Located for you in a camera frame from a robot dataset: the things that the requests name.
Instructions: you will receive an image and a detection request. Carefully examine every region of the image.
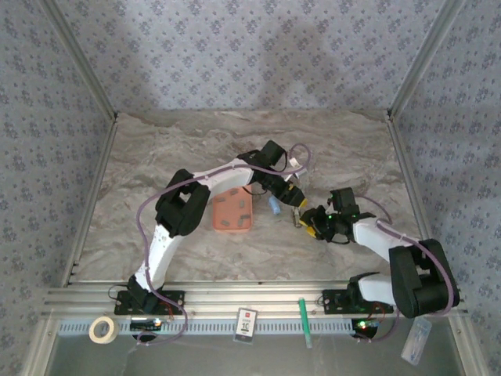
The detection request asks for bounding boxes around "light blue stapler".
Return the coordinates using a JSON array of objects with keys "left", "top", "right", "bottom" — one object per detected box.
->
[{"left": 268, "top": 194, "right": 305, "bottom": 230}]

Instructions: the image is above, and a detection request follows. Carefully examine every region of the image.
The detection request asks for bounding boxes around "pink plastic tray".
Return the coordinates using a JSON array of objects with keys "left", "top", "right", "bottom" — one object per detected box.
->
[{"left": 211, "top": 186, "right": 256, "bottom": 235}]

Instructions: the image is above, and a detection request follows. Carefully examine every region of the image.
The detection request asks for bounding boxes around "clear plastic bag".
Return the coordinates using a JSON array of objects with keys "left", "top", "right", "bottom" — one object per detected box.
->
[{"left": 400, "top": 316, "right": 434, "bottom": 367}]

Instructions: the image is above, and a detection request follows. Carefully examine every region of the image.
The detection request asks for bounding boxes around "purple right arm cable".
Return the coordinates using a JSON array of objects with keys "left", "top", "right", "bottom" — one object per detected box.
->
[{"left": 362, "top": 195, "right": 462, "bottom": 314}]

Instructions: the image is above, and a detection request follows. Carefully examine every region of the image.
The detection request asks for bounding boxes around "aluminium table edge rail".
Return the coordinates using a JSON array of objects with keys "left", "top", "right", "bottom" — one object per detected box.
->
[
  {"left": 29, "top": 113, "right": 121, "bottom": 376},
  {"left": 385, "top": 111, "right": 477, "bottom": 376}
]

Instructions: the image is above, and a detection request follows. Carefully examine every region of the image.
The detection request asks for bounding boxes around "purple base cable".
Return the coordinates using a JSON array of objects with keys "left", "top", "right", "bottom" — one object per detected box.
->
[
  {"left": 354, "top": 309, "right": 401, "bottom": 346},
  {"left": 132, "top": 302, "right": 189, "bottom": 349}
]

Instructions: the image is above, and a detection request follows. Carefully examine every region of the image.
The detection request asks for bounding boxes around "aluminium frame post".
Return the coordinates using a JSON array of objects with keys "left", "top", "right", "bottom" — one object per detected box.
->
[
  {"left": 38, "top": 0, "right": 119, "bottom": 121},
  {"left": 389, "top": 0, "right": 469, "bottom": 118}
]

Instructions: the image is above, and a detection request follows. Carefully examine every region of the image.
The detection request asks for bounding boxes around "white printed card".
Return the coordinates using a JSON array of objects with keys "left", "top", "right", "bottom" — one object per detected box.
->
[{"left": 233, "top": 307, "right": 258, "bottom": 344}]

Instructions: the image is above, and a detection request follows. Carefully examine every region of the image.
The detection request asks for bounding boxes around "green marker pen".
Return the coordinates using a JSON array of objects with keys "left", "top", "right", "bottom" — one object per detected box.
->
[{"left": 298, "top": 297, "right": 315, "bottom": 350}]

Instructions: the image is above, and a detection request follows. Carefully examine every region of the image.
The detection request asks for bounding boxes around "grey slotted cable duct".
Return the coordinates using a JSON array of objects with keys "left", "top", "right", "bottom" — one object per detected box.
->
[{"left": 57, "top": 317, "right": 379, "bottom": 338}]

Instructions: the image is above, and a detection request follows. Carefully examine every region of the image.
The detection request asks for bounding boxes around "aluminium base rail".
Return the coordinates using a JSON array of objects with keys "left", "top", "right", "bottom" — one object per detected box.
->
[{"left": 45, "top": 279, "right": 469, "bottom": 316}]

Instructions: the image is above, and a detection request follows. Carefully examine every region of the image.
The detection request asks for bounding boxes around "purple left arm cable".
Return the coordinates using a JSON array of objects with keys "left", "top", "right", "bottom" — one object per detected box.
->
[{"left": 135, "top": 143, "right": 314, "bottom": 302}]

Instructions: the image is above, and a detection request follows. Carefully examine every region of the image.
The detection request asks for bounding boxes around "cream masking tape roll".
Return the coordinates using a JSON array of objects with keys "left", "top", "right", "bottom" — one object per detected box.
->
[{"left": 88, "top": 316, "right": 120, "bottom": 346}]

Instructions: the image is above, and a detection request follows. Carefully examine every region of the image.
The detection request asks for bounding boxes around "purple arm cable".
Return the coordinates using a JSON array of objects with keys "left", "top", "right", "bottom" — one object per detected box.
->
[
  {"left": 135, "top": 143, "right": 314, "bottom": 302},
  {"left": 362, "top": 195, "right": 462, "bottom": 314}
]

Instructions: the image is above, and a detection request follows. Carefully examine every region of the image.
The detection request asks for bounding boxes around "small circuit board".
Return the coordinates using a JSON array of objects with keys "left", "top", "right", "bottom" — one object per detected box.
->
[
  {"left": 129, "top": 318, "right": 163, "bottom": 332},
  {"left": 351, "top": 318, "right": 383, "bottom": 331}
]

